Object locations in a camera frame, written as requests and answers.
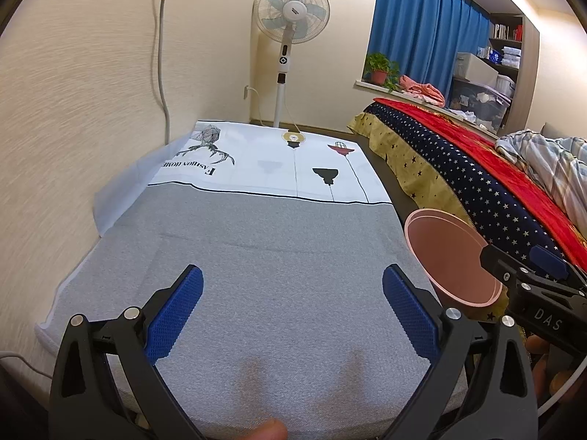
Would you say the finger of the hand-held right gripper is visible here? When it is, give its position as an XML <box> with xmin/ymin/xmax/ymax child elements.
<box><xmin>479</xmin><ymin>244</ymin><xmax>528</xmax><ymax>285</ymax></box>
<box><xmin>527</xmin><ymin>245</ymin><xmax>583</xmax><ymax>285</ymax></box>

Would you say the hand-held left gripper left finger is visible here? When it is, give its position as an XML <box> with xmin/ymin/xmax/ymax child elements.
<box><xmin>49</xmin><ymin>264</ymin><xmax>205</xmax><ymax>440</ymax></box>

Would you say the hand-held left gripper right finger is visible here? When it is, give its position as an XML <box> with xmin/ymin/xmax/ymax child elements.
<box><xmin>382</xmin><ymin>263</ymin><xmax>538</xmax><ymax>440</ymax></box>

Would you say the pink plastic bin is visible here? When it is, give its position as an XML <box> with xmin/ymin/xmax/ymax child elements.
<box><xmin>404</xmin><ymin>208</ymin><xmax>505</xmax><ymax>309</ymax></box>

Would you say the person's right hand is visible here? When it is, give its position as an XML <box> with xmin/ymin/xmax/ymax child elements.
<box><xmin>525</xmin><ymin>334</ymin><xmax>576</xmax><ymax>403</ymax></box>

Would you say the person's left hand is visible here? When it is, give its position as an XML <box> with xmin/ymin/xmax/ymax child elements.
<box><xmin>251</xmin><ymin>419</ymin><xmax>289</xmax><ymax>440</ymax></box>

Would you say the striped grey quilt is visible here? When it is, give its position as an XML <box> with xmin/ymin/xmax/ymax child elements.
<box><xmin>494</xmin><ymin>129</ymin><xmax>587</xmax><ymax>221</ymax></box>

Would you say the printed grey white tablecloth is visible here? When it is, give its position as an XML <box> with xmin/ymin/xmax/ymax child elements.
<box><xmin>37</xmin><ymin>120</ymin><xmax>468</xmax><ymax>440</ymax></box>

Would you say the bed with starry blanket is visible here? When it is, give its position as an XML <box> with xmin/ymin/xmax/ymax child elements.
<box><xmin>347</xmin><ymin>100</ymin><xmax>587</xmax><ymax>326</ymax></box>

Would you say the red blanket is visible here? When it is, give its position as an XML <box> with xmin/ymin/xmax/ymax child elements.
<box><xmin>373</xmin><ymin>97</ymin><xmax>587</xmax><ymax>271</ymax></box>

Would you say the clear storage box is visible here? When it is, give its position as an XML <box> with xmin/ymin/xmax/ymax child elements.
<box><xmin>449</xmin><ymin>77</ymin><xmax>512</xmax><ymax>129</ymax></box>

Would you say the small white lidded container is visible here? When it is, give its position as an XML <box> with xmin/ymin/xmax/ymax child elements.
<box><xmin>495</xmin><ymin>73</ymin><xmax>517</xmax><ymax>97</ymax></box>

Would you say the pink cloth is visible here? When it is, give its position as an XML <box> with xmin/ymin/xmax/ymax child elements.
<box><xmin>398</xmin><ymin>74</ymin><xmax>446</xmax><ymax>105</ymax></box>

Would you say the white box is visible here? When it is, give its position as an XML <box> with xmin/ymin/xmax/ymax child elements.
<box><xmin>454</xmin><ymin>52</ymin><xmax>500</xmax><ymax>84</ymax></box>

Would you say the potted green plant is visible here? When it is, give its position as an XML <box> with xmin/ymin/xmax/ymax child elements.
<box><xmin>362</xmin><ymin>52</ymin><xmax>401</xmax><ymax>92</ymax></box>

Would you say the blue curtain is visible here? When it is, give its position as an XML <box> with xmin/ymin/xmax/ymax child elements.
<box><xmin>364</xmin><ymin>0</ymin><xmax>491</xmax><ymax>97</ymax></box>

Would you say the white standing fan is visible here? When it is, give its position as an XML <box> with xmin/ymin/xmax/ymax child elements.
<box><xmin>254</xmin><ymin>0</ymin><xmax>331</xmax><ymax>129</ymax></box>

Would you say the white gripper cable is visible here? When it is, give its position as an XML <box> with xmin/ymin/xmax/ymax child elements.
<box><xmin>536</xmin><ymin>367</ymin><xmax>585</xmax><ymax>422</ymax></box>

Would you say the grey wall cable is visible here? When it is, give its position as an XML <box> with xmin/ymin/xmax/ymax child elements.
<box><xmin>155</xmin><ymin>0</ymin><xmax>177</xmax><ymax>145</ymax></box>

